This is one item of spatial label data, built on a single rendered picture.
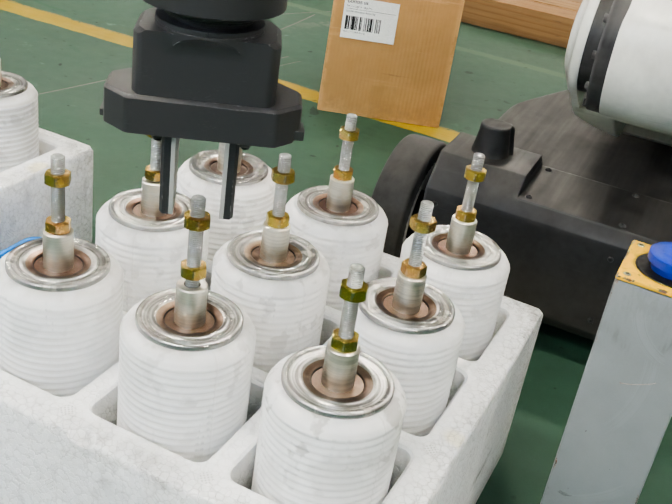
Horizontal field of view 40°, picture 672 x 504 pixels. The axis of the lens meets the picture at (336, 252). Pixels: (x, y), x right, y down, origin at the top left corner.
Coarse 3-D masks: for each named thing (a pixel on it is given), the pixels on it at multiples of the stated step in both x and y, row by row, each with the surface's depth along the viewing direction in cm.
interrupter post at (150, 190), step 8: (144, 176) 77; (144, 184) 76; (152, 184) 76; (144, 192) 77; (152, 192) 76; (144, 200) 77; (152, 200) 77; (144, 208) 77; (152, 208) 77; (152, 216) 78; (160, 216) 78
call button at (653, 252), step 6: (654, 246) 68; (660, 246) 68; (666, 246) 68; (648, 252) 68; (654, 252) 67; (660, 252) 67; (666, 252) 67; (648, 258) 68; (654, 258) 67; (660, 258) 66; (666, 258) 66; (654, 264) 67; (660, 264) 66; (666, 264) 66; (654, 270) 67; (660, 270) 67; (666, 270) 66; (666, 276) 67
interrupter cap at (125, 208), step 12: (132, 192) 80; (120, 204) 78; (132, 204) 79; (180, 204) 80; (120, 216) 76; (132, 216) 76; (144, 216) 77; (168, 216) 78; (180, 216) 78; (132, 228) 75; (144, 228) 75; (156, 228) 75; (168, 228) 76; (180, 228) 76
